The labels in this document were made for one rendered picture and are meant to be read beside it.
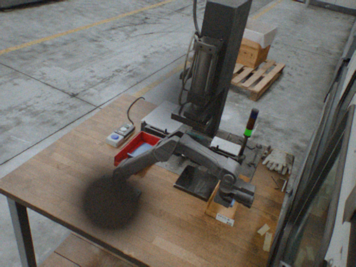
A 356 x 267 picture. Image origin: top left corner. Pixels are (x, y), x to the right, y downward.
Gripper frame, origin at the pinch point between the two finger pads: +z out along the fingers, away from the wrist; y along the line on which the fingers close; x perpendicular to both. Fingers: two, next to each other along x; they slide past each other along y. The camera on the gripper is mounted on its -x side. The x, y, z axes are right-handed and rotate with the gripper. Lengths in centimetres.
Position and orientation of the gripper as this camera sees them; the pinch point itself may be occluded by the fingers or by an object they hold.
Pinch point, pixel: (224, 197)
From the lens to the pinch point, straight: 138.9
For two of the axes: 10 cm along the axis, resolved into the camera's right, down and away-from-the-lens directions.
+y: 4.5, -8.3, 3.3
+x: -8.9, -3.8, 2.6
